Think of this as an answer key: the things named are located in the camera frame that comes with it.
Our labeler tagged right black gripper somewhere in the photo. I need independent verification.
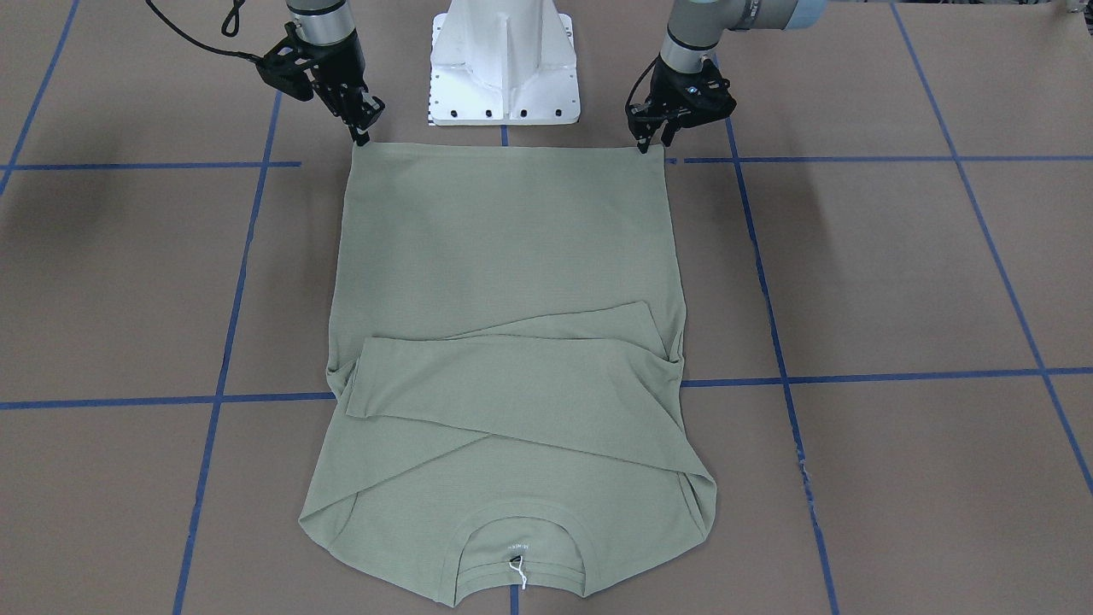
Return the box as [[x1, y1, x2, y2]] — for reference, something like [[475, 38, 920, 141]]
[[256, 24, 386, 145]]

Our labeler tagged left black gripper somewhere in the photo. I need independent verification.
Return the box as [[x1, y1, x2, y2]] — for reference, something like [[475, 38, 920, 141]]
[[631, 58, 737, 155]]

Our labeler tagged olive green long-sleeve shirt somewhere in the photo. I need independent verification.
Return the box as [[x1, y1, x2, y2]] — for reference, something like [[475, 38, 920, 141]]
[[298, 143, 717, 606]]

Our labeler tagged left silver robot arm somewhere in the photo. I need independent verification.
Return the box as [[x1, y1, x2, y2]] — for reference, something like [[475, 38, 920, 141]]
[[625, 1, 827, 155]]

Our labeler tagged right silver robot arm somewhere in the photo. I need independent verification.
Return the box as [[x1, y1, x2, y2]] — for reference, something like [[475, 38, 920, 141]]
[[256, 1, 385, 145]]

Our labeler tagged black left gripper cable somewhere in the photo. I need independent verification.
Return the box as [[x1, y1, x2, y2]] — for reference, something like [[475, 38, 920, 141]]
[[624, 68, 660, 120]]

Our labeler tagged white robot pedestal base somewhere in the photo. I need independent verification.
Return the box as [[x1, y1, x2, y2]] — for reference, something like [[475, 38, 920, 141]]
[[427, 1, 581, 127]]

